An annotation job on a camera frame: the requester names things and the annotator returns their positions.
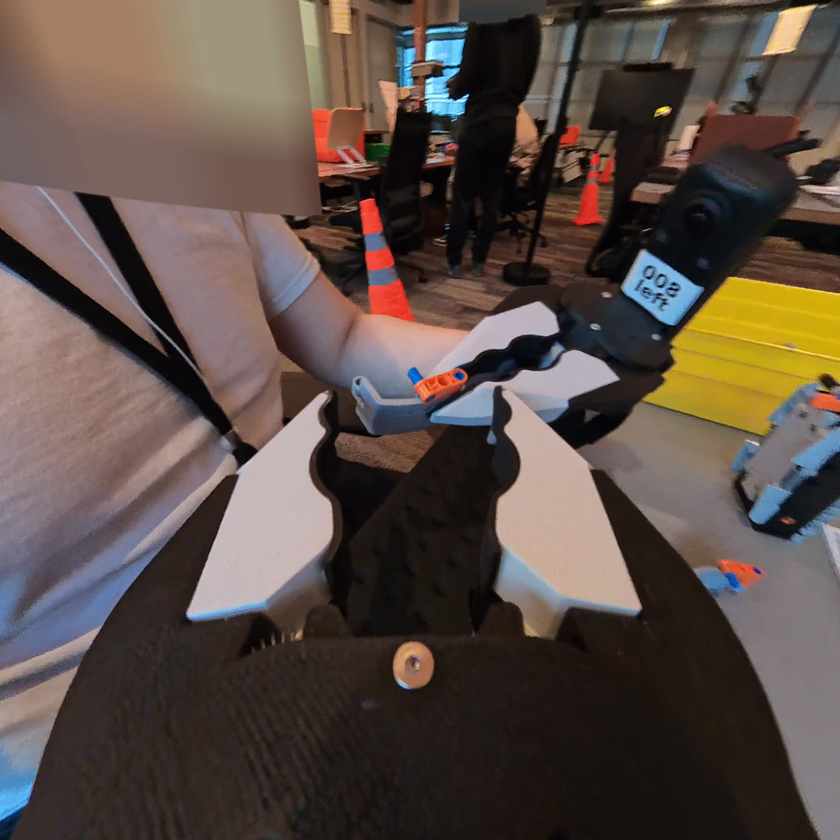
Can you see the orange chair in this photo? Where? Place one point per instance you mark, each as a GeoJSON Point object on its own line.
{"type": "Point", "coordinates": [325, 134]}

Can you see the black monitor on stand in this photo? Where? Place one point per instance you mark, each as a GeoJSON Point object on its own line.
{"type": "Point", "coordinates": [640, 98]}

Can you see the yellow plastic bin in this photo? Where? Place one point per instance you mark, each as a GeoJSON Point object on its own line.
{"type": "Point", "coordinates": [741, 354]}

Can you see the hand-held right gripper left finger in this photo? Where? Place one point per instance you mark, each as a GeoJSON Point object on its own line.
{"type": "Point", "coordinates": [269, 525]}

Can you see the background wooden table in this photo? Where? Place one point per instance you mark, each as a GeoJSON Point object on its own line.
{"type": "Point", "coordinates": [348, 170]}

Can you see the grey desk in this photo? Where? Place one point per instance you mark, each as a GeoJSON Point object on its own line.
{"type": "Point", "coordinates": [689, 472]}

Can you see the person's left forearm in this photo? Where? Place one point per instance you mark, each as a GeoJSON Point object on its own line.
{"type": "Point", "coordinates": [380, 348]}

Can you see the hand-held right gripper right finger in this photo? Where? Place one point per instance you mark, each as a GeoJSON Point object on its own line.
{"type": "Point", "coordinates": [564, 538]}

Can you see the black floor stand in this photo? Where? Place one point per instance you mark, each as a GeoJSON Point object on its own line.
{"type": "Point", "coordinates": [525, 272]}

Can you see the grey curved panel orange connector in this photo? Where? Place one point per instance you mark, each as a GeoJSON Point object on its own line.
{"type": "Point", "coordinates": [387, 415]}
{"type": "Point", "coordinates": [732, 574]}

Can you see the hanging paper sign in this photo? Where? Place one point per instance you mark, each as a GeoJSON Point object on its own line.
{"type": "Point", "coordinates": [787, 29]}
{"type": "Point", "coordinates": [340, 16]}

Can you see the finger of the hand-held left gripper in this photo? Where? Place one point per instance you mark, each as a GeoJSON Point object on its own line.
{"type": "Point", "coordinates": [512, 328]}
{"type": "Point", "coordinates": [558, 384]}

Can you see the orange traffic cone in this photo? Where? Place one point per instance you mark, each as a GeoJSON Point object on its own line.
{"type": "Point", "coordinates": [384, 269]}
{"type": "Point", "coordinates": [589, 197]}
{"type": "Point", "coordinates": [608, 170]}

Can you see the black office chair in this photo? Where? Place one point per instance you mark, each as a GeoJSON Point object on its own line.
{"type": "Point", "coordinates": [403, 184]}

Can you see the brown board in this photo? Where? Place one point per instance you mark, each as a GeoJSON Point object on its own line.
{"type": "Point", "coordinates": [741, 134]}

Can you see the black grey building block assembly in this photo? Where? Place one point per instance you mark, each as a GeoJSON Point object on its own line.
{"type": "Point", "coordinates": [787, 459]}

